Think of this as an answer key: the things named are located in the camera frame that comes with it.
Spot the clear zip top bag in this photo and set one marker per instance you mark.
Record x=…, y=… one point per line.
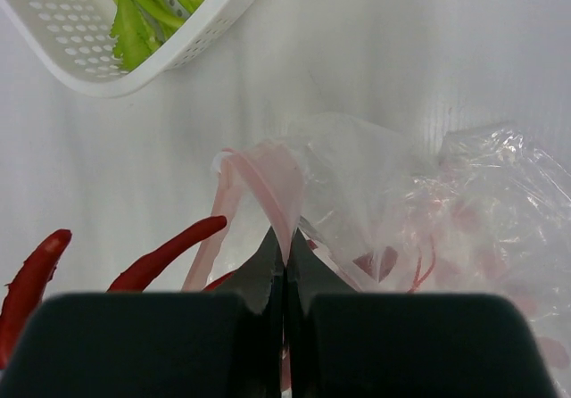
x=489, y=213

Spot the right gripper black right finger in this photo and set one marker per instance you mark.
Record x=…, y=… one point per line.
x=343, y=343

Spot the red toy lobster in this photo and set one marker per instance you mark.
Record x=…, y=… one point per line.
x=26, y=291

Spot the white plastic basket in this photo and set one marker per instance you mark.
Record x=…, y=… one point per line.
x=111, y=48

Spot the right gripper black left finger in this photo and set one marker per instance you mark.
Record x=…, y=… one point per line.
x=222, y=343

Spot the green toy leek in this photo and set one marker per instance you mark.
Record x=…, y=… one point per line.
x=141, y=27

